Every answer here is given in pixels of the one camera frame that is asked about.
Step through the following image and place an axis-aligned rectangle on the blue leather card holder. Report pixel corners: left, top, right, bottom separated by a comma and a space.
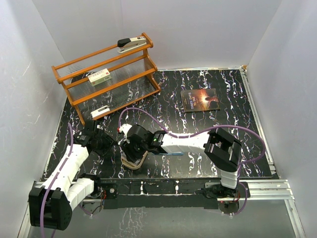
153, 152, 184, 156

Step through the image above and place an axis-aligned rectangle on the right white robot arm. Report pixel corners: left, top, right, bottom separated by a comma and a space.
118, 124, 241, 198

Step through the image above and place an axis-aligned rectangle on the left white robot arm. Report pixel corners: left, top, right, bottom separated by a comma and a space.
28, 120, 116, 231

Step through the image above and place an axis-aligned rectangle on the white card on rack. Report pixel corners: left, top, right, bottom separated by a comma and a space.
91, 106, 110, 118

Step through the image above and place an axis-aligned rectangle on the orange wooden three-tier rack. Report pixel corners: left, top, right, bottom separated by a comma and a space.
52, 33, 161, 124

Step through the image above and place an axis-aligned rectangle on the green and white small box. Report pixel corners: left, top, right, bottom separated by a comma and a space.
88, 68, 112, 86

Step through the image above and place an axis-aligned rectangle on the dark book with sunset cover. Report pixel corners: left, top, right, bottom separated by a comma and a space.
181, 88, 220, 113

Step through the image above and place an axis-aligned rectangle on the black and beige stapler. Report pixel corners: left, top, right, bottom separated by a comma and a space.
117, 36, 147, 54

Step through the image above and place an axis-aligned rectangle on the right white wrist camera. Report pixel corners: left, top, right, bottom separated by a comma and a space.
117, 123, 132, 145

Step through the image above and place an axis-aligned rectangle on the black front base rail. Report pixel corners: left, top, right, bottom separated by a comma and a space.
100, 177, 251, 211

